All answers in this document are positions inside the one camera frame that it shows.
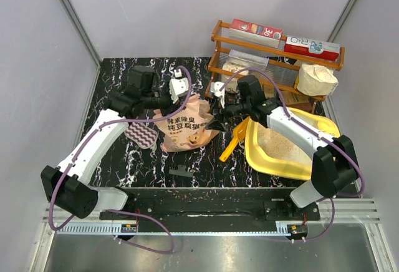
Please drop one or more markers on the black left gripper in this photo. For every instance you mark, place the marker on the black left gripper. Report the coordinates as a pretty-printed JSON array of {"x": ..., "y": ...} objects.
[{"x": 171, "y": 108}]

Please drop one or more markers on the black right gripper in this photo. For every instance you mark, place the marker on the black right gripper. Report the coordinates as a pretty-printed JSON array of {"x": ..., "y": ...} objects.
[{"x": 216, "y": 125}]

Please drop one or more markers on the yellow plastic litter scoop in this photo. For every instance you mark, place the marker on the yellow plastic litter scoop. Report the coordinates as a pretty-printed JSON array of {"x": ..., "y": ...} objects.
[{"x": 239, "y": 133}]

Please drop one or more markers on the pink cat litter bag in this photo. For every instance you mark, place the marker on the pink cat litter bag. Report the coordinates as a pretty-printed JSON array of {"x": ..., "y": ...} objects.
[{"x": 187, "y": 129}]

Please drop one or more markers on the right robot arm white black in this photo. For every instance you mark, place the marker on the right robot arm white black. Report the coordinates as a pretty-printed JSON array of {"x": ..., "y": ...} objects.
[{"x": 334, "y": 162}]

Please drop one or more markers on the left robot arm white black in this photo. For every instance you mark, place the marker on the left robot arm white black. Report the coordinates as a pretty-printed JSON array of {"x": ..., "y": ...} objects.
[{"x": 67, "y": 185}]

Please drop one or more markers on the brown cat litter granules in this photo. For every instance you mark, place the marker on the brown cat litter granules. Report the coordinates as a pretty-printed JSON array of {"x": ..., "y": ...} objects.
[{"x": 277, "y": 146}]

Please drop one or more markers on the yellow litter box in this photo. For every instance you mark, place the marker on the yellow litter box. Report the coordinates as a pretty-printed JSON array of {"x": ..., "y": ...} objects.
[{"x": 262, "y": 163}]

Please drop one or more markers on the brown cardboard box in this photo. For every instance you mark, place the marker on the brown cardboard box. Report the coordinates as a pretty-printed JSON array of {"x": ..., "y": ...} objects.
[{"x": 297, "y": 101}]

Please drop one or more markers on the red 3D toothpaste box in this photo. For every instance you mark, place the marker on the red 3D toothpaste box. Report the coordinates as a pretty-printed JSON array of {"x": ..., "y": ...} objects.
[{"x": 255, "y": 33}]

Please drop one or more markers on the red white R+O box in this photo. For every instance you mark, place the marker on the red white R+O box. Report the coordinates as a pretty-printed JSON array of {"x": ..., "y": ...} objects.
[{"x": 312, "y": 48}]

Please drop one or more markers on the purple wavy striped sponge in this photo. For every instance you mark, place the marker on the purple wavy striped sponge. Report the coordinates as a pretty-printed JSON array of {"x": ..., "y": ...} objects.
[{"x": 142, "y": 135}]

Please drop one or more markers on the grey metal scraper blade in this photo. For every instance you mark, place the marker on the grey metal scraper blade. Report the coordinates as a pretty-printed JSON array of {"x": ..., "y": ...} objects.
[{"x": 181, "y": 171}]

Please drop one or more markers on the wooden two-tier shelf rack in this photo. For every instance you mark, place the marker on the wooden two-tier shelf rack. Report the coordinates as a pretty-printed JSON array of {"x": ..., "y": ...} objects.
[{"x": 284, "y": 74}]

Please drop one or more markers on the beige tissue pack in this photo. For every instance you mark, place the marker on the beige tissue pack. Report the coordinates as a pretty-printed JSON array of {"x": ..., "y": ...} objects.
[{"x": 315, "y": 80}]

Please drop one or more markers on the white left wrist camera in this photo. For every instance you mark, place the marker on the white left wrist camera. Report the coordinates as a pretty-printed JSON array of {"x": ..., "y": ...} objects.
[{"x": 178, "y": 86}]

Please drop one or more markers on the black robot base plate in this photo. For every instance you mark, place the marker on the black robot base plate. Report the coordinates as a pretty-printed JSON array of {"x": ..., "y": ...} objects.
[{"x": 167, "y": 207}]

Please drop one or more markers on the aluminium frame rail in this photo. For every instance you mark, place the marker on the aluminium frame rail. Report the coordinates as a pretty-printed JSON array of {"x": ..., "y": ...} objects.
[{"x": 347, "y": 210}]

